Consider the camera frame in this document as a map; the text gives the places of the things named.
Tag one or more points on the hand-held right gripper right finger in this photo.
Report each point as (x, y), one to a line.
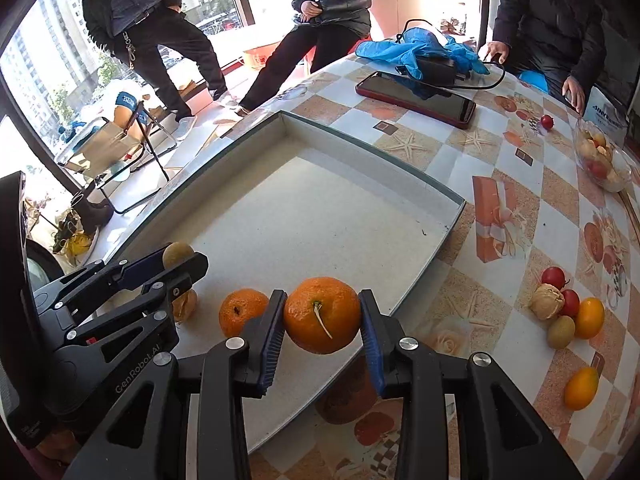
(371, 345)

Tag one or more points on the blue white printed cloth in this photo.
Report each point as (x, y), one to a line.
(127, 102)

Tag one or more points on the black power adapter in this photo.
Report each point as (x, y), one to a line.
(435, 66)

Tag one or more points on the round yellow orange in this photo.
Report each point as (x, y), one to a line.
(590, 317)

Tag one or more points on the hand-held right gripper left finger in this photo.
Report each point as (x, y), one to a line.
(272, 340)

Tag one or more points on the black smartphone red case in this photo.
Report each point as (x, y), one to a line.
(415, 99)

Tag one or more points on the tangerine with short stem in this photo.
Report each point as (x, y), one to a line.
(240, 310)

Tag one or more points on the orange plastic basin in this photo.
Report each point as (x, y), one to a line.
(257, 56)

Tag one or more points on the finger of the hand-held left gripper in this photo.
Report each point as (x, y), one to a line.
(142, 270)
(185, 272)

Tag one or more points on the printed checkered tablecloth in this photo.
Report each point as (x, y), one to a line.
(505, 310)

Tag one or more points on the white rectangular tray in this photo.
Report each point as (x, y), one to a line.
(325, 200)

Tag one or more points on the yellow cloth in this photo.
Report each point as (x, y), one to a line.
(76, 245)

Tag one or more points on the folding metal chair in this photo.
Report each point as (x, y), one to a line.
(100, 150)

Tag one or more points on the red cherry tomato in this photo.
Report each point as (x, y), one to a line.
(571, 303)
(552, 277)
(546, 121)

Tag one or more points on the black boots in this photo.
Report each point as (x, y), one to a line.
(95, 212)

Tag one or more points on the blue plastic stool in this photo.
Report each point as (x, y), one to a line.
(532, 81)

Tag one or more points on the elongated yellow orange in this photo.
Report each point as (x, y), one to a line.
(581, 388)

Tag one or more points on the clear glass bowl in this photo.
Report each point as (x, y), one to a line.
(616, 179)

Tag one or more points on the person's left forearm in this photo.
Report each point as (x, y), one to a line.
(25, 467)

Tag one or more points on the brown kiwi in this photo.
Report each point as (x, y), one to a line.
(176, 252)
(560, 332)

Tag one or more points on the tangerine with long stem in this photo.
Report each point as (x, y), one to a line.
(307, 325)

